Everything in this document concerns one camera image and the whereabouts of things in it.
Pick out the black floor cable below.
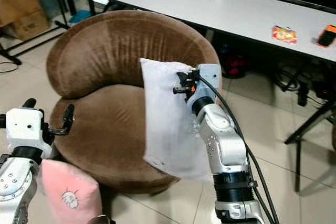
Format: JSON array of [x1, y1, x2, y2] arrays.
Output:
[[0, 62, 20, 74]]

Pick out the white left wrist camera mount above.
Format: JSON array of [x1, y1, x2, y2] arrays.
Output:
[[6, 107, 46, 155]]

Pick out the pink pillow with cartoon print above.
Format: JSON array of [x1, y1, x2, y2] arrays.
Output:
[[39, 158, 103, 224]]

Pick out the red snack packet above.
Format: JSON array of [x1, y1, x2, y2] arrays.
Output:
[[271, 25, 298, 45]]

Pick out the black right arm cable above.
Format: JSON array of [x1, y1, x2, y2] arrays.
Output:
[[197, 76, 281, 224]]

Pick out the brown cardboard box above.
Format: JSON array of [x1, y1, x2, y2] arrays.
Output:
[[0, 0, 44, 26], [13, 9, 53, 41]]

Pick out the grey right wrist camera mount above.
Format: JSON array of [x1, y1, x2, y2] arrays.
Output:
[[194, 63, 222, 99]]

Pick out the black metal rack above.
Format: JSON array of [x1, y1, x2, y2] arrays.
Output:
[[0, 0, 70, 66]]

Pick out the black power adapter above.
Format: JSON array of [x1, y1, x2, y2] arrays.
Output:
[[296, 80, 311, 108]]

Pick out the brown round velvet sofa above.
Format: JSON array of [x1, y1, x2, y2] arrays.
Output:
[[46, 9, 221, 195]]

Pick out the blue mat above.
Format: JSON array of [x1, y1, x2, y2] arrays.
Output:
[[69, 9, 91, 24]]

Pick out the orange and black device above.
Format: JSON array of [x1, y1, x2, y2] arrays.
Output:
[[317, 24, 336, 48]]

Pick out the white pillow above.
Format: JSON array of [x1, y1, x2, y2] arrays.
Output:
[[140, 58, 216, 183]]

